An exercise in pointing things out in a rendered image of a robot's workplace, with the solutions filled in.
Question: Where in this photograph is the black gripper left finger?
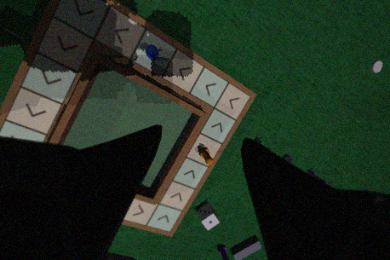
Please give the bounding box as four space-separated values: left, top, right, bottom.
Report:
0 124 162 260

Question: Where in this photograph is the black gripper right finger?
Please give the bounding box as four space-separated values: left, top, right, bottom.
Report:
241 138 390 260

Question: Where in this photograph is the white die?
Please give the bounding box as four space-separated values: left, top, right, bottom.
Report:
198 203 220 231

